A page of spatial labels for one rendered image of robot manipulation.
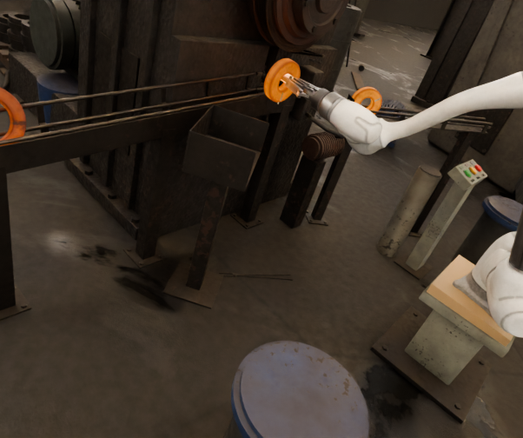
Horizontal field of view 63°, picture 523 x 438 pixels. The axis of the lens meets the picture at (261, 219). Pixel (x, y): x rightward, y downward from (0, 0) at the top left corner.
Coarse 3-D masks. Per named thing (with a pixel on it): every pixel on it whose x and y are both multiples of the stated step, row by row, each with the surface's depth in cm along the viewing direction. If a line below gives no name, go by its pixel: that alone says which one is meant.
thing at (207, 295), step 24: (216, 120) 147; (240, 120) 145; (192, 144) 124; (216, 144) 123; (240, 144) 150; (192, 168) 128; (216, 168) 127; (240, 168) 126; (216, 192) 146; (216, 216) 151; (192, 264) 165; (168, 288) 168; (192, 288) 171; (216, 288) 175
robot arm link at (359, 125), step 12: (336, 108) 135; (348, 108) 133; (360, 108) 132; (336, 120) 135; (348, 120) 132; (360, 120) 131; (372, 120) 130; (348, 132) 134; (360, 132) 131; (372, 132) 130
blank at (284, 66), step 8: (280, 64) 145; (288, 64) 147; (296, 64) 150; (272, 72) 145; (280, 72) 146; (288, 72) 149; (296, 72) 152; (272, 80) 146; (280, 80) 149; (264, 88) 149; (272, 88) 148; (280, 88) 154; (272, 96) 151; (280, 96) 154
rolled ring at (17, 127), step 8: (0, 88) 109; (0, 96) 110; (8, 96) 111; (8, 104) 111; (16, 104) 113; (8, 112) 114; (16, 112) 113; (16, 120) 113; (24, 120) 115; (16, 128) 114; (24, 128) 115; (8, 136) 113; (16, 136) 114
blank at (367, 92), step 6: (360, 90) 201; (366, 90) 200; (372, 90) 200; (354, 96) 201; (360, 96) 201; (366, 96) 202; (372, 96) 202; (378, 96) 203; (354, 102) 202; (360, 102) 203; (372, 102) 205; (378, 102) 204; (366, 108) 208; (372, 108) 206; (378, 108) 206
